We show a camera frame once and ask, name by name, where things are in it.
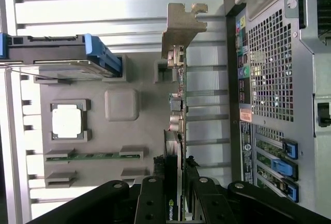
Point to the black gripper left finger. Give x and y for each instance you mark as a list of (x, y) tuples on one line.
[(152, 203)]

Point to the silver CPU chip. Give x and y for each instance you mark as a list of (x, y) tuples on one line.
[(67, 120)]

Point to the hard disk with blue carrier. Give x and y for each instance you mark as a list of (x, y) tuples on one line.
[(51, 50)]

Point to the green RAM stick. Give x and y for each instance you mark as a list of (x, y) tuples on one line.
[(103, 156)]

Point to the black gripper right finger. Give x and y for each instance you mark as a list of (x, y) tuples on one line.
[(212, 206)]

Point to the grey parts rack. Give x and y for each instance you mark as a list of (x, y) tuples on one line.
[(129, 136)]

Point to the open grey PC case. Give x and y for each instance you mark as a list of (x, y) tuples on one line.
[(305, 79)]

